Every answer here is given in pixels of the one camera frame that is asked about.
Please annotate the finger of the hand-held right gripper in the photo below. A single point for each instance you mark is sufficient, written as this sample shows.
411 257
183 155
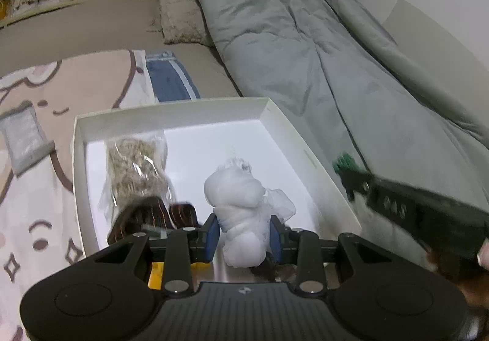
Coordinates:
355 182

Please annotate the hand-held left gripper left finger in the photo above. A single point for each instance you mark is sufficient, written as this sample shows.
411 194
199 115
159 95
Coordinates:
212 239

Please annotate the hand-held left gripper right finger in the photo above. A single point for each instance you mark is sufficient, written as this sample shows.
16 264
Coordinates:
276 239

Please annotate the green clothespin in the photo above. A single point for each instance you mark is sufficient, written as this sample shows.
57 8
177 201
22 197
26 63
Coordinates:
344 163

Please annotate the white lumpy gauze bundle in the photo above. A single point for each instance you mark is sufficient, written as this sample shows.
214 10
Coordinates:
238 196

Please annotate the white cardboard box tray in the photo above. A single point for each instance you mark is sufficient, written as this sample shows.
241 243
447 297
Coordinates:
198 142

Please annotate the clear bag of rubber bands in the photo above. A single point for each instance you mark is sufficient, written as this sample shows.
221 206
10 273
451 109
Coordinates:
133 165

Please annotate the person's right forearm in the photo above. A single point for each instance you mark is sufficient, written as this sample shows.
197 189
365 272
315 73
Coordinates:
454 276

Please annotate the person's right hand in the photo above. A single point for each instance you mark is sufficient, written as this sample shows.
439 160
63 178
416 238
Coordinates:
484 255

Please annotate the grey duvet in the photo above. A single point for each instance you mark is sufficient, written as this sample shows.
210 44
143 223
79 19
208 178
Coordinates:
286 39

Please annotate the blue towel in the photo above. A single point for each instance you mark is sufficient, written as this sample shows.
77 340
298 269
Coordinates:
170 77

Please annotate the cartoon printed blanket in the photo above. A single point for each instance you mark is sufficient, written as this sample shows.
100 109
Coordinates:
95 85

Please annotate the beige fluffy pillow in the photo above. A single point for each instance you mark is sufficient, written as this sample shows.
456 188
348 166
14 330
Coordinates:
179 8

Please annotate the taupe bed sheet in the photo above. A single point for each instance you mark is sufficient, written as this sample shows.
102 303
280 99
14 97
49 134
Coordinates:
95 24

